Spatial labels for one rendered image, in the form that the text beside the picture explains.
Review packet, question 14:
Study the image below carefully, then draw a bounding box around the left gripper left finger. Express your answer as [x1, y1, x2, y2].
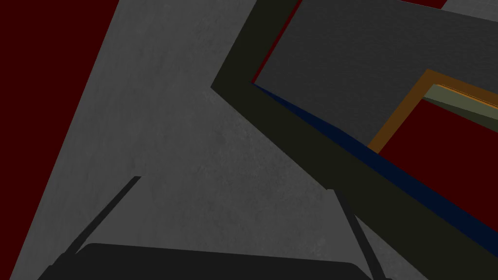
[64, 175, 142, 257]

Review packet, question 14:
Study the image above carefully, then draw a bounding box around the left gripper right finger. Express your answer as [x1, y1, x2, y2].
[326, 189, 386, 280]

